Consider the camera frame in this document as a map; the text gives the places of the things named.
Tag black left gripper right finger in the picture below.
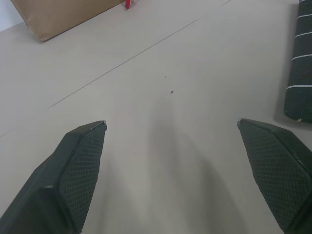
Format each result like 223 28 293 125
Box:
236 118 312 234

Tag dark green striped cloth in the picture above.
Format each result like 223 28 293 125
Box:
283 0 312 122

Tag brown cardboard box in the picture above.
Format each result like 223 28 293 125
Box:
11 0 127 43

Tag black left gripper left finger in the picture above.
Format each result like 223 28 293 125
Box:
0 120 108 234

